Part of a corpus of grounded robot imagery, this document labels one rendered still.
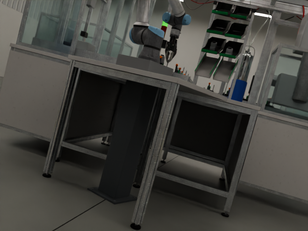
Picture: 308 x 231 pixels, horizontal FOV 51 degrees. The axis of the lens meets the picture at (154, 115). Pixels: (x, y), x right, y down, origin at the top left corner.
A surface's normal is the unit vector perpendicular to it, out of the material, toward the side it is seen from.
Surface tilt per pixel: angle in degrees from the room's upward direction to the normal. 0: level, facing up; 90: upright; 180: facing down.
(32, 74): 90
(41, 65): 90
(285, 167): 90
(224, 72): 45
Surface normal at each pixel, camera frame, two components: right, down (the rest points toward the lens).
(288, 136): -0.18, 0.00
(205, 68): -0.07, -0.71
